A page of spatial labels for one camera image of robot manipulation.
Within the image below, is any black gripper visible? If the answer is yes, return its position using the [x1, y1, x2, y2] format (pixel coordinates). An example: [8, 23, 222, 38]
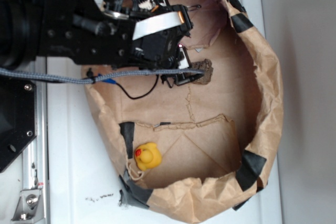
[102, 0, 200, 86]

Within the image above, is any silver key bunch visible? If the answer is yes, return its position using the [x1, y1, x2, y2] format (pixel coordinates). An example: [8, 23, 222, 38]
[187, 4, 202, 12]

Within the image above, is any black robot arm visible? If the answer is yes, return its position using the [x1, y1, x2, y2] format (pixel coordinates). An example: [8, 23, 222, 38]
[1, 0, 204, 85]

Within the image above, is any brown rock chunk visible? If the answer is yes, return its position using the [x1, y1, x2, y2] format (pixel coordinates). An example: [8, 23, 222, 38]
[191, 59, 214, 85]

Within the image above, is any yellow rubber duck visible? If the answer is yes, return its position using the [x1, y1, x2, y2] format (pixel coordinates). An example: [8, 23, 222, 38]
[134, 142, 162, 171]

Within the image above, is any brown paper bag bin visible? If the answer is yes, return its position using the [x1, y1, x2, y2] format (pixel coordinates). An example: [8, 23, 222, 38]
[85, 0, 283, 223]

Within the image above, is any white flat ribbon cable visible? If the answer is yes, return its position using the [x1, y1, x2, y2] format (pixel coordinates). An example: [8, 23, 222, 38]
[132, 11, 184, 41]

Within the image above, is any thin black wire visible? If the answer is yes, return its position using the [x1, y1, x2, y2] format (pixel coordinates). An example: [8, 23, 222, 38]
[115, 74, 160, 100]

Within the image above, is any grey braided cable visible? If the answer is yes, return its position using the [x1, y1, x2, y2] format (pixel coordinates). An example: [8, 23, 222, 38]
[0, 67, 205, 85]

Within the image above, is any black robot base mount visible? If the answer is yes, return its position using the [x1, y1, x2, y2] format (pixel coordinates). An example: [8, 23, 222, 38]
[1, 77, 36, 172]

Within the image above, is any aluminium extrusion rail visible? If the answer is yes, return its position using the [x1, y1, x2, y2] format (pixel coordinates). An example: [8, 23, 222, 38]
[20, 58, 50, 224]

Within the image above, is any metal corner bracket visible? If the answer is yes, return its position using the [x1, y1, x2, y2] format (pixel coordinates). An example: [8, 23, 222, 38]
[10, 189, 44, 223]

